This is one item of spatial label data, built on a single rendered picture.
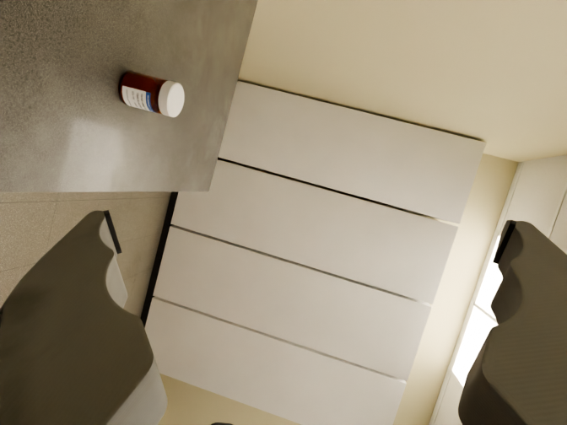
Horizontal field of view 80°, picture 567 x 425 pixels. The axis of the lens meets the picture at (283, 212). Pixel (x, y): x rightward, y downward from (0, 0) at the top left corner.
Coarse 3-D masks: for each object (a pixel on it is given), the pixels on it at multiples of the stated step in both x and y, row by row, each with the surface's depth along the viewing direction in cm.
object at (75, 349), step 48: (96, 240) 9; (48, 288) 8; (96, 288) 8; (0, 336) 7; (48, 336) 7; (96, 336) 7; (144, 336) 7; (0, 384) 6; (48, 384) 6; (96, 384) 6; (144, 384) 6
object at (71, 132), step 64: (0, 0) 27; (64, 0) 33; (128, 0) 41; (192, 0) 55; (256, 0) 82; (0, 64) 29; (64, 64) 35; (128, 64) 44; (192, 64) 61; (0, 128) 30; (64, 128) 37; (128, 128) 48; (192, 128) 68
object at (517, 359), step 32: (512, 224) 10; (512, 256) 10; (544, 256) 9; (512, 288) 9; (544, 288) 8; (512, 320) 7; (544, 320) 7; (480, 352) 7; (512, 352) 7; (544, 352) 7; (480, 384) 6; (512, 384) 6; (544, 384) 6; (480, 416) 6; (512, 416) 6; (544, 416) 6
